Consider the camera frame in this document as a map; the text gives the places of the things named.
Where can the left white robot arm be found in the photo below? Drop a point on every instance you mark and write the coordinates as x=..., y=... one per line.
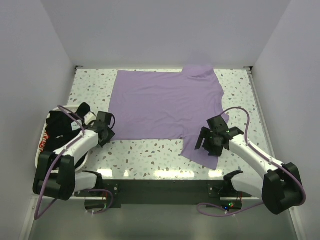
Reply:
x=56, y=175

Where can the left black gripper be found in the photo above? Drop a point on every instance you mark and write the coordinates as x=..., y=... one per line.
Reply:
x=109, y=135

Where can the purple t-shirt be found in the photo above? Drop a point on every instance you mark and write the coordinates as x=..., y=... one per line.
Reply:
x=150, y=105

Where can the white laundry basket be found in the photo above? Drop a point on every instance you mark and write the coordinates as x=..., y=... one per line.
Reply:
x=80, y=148

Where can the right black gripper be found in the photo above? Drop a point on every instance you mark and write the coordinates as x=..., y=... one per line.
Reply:
x=206, y=141

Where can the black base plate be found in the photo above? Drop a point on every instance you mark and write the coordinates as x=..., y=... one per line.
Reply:
x=170, y=192

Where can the black clothes in basket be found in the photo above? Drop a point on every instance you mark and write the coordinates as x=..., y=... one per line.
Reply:
x=59, y=129

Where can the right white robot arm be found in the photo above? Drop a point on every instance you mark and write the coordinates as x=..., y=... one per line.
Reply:
x=280, y=187

